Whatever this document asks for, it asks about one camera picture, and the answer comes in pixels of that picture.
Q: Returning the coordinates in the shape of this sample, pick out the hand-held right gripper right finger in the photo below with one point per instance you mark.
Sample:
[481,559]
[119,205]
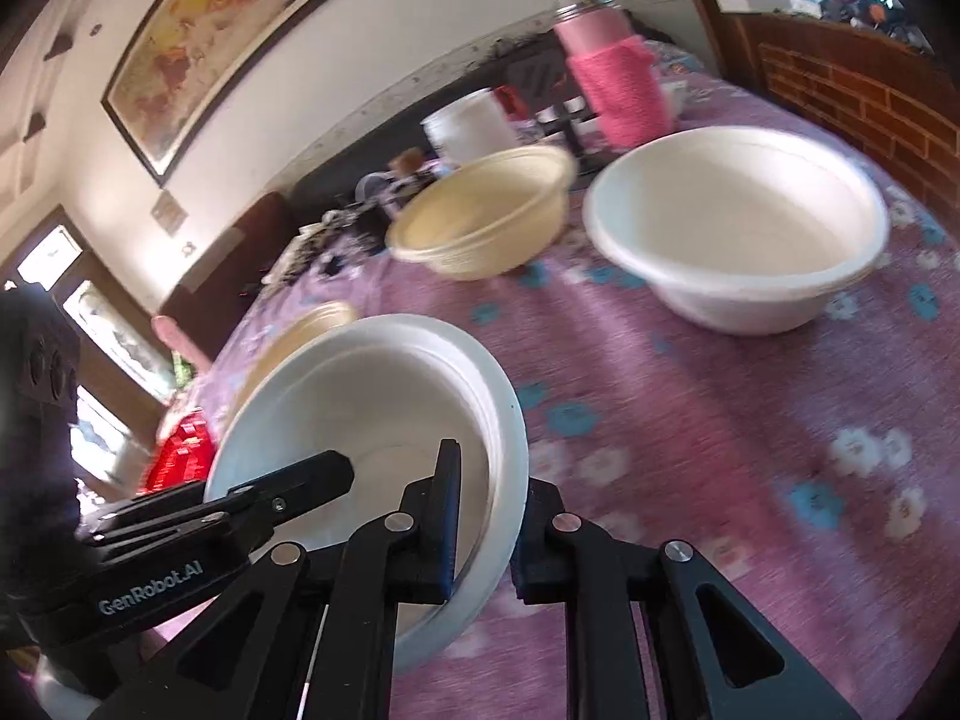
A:
[525,547]

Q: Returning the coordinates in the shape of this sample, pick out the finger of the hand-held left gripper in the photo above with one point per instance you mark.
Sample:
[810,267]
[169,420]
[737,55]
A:
[300,480]

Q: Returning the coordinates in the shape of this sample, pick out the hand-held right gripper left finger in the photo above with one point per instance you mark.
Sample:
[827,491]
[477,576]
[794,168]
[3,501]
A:
[442,532]

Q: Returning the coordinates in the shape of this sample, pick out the white disposable plate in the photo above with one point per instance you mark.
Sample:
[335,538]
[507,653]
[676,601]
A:
[375,405]

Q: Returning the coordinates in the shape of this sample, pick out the beige disposable plate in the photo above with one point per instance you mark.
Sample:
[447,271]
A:
[300,330]

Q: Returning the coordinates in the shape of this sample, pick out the beige disposable bowl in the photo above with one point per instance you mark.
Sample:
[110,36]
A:
[480,195]

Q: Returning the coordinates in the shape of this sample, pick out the white disposable bowl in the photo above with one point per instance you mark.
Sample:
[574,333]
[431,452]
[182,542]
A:
[742,210]

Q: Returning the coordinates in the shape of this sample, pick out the red plastic item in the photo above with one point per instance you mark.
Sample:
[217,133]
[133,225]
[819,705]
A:
[180,454]

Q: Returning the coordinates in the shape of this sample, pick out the purple floral tablecloth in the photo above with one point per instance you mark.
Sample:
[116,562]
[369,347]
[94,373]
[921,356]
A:
[675,427]

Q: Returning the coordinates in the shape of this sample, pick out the maroon cushion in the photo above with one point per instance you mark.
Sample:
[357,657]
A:
[225,262]

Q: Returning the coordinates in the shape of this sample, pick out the wooden door with glass panes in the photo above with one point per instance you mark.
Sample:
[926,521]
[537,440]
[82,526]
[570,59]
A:
[97,300]

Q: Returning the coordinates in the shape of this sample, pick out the black sofa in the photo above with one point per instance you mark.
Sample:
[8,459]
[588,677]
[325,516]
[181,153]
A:
[375,135]

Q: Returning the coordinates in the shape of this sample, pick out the white plastic jar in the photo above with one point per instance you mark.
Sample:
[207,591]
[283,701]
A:
[469,127]

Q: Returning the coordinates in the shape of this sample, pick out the red bag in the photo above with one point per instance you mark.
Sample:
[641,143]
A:
[510,99]

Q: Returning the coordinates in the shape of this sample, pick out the pink flask with knitted sleeve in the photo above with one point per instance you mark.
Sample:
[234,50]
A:
[615,82]

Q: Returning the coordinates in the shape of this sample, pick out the wooden cabinet with brick pattern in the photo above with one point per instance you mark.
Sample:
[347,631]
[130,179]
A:
[825,82]

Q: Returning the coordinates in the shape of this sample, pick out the white flat box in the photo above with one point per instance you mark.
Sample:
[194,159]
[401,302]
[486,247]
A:
[765,1]

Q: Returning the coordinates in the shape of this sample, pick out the dark toy figure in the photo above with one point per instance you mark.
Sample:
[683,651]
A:
[862,4]

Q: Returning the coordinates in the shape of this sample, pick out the wall switch plate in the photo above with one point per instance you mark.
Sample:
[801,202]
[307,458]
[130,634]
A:
[171,210]

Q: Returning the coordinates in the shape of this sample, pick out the framed wall painting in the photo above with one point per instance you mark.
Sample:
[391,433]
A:
[217,30]

